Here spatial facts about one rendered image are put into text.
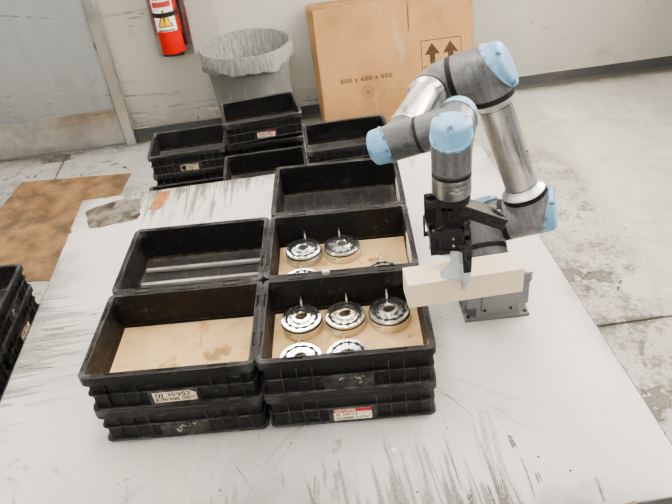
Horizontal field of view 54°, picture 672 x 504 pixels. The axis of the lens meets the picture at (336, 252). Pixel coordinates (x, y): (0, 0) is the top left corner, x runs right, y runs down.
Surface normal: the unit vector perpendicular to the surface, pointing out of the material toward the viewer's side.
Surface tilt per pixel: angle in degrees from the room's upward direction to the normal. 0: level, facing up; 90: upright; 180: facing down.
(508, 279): 90
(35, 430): 0
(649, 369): 0
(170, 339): 0
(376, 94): 75
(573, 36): 90
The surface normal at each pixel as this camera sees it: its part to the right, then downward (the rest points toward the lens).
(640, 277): -0.10, -0.80
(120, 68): 0.11, 0.58
